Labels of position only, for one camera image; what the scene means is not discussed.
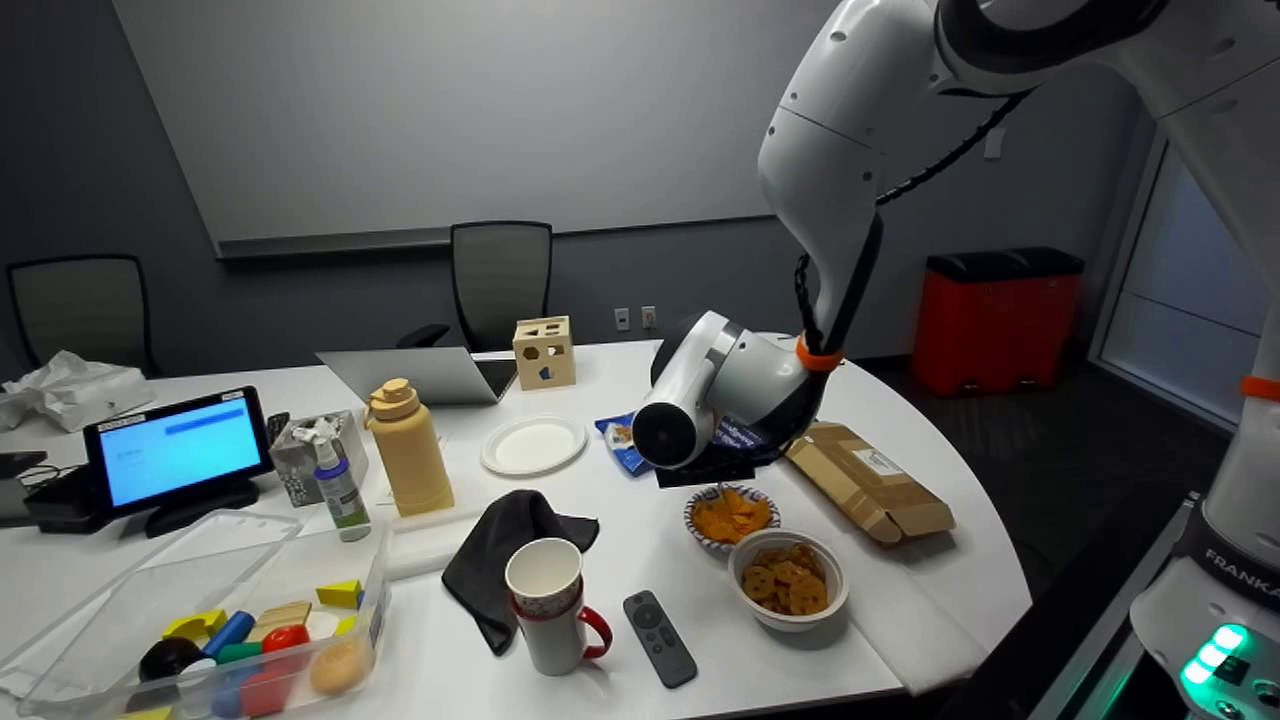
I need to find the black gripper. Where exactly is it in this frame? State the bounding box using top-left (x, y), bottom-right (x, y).
top-left (651, 421), bottom-right (805, 493)

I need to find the blue patterned paper bowl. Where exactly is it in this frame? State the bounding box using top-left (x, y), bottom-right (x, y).
top-left (683, 481), bottom-right (783, 559)

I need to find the white bowl with snacks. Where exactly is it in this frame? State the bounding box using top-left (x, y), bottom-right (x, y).
top-left (722, 523), bottom-right (852, 637)

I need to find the blue snack packet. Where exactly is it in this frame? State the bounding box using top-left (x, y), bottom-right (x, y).
top-left (590, 414), bottom-right (654, 481)

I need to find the taped cardboard box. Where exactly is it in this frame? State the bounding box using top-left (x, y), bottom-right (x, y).
top-left (780, 421), bottom-right (961, 551)

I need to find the black remote control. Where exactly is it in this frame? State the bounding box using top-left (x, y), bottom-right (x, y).
top-left (619, 589), bottom-right (701, 694)

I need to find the white round plate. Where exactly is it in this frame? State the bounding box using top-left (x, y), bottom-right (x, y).
top-left (478, 418), bottom-right (590, 486)

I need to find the wooden shape sorter cube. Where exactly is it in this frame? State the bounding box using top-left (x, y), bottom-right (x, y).
top-left (510, 313), bottom-right (578, 393)

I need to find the black cloth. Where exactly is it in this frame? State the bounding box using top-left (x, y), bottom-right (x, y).
top-left (440, 489), bottom-right (604, 655)

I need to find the grey mesh office chair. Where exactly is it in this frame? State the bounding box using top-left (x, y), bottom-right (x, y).
top-left (397, 215), bottom-right (556, 354)
top-left (2, 253), bottom-right (156, 382)

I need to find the red bin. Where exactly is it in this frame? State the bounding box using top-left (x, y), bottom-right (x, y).
top-left (909, 243), bottom-right (1087, 401)

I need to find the cream plastic bottle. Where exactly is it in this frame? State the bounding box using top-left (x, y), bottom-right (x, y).
top-left (363, 377), bottom-right (458, 522)

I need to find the grey laptop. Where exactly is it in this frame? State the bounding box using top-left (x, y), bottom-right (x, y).
top-left (317, 344), bottom-right (514, 414)

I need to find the small spray bottle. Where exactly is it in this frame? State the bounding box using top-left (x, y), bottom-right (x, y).
top-left (313, 421), bottom-right (376, 544)

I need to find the yellow toy block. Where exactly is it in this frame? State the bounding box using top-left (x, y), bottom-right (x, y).
top-left (313, 578), bottom-right (366, 613)

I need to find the grey carton box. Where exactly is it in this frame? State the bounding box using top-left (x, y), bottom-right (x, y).
top-left (266, 410), bottom-right (373, 512)

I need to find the tan toy egg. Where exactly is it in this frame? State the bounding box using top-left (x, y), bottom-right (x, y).
top-left (307, 637), bottom-right (376, 700)

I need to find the red toy block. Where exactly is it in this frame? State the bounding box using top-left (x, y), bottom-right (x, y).
top-left (235, 622), bottom-right (313, 716)

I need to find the frosted glass door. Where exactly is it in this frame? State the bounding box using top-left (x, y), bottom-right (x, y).
top-left (1087, 145), bottom-right (1280, 432)

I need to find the blue toy cylinder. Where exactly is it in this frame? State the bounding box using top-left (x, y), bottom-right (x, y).
top-left (198, 609), bottom-right (256, 662)

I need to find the tablet with blue screen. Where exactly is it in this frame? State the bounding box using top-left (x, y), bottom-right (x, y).
top-left (79, 385), bottom-right (274, 538)

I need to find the black toy ball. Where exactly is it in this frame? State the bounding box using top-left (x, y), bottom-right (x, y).
top-left (136, 634), bottom-right (204, 685)

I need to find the clear plastic bin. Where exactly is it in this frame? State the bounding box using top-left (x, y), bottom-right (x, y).
top-left (0, 512), bottom-right (397, 720)

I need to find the white crumpled bag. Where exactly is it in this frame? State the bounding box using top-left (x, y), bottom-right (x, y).
top-left (0, 349), bottom-right (150, 436)

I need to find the white mug red handle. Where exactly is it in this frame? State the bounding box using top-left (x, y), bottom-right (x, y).
top-left (499, 532), bottom-right (615, 680)

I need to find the wall whiteboard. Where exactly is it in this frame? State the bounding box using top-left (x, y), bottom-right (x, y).
top-left (112, 0), bottom-right (854, 260)

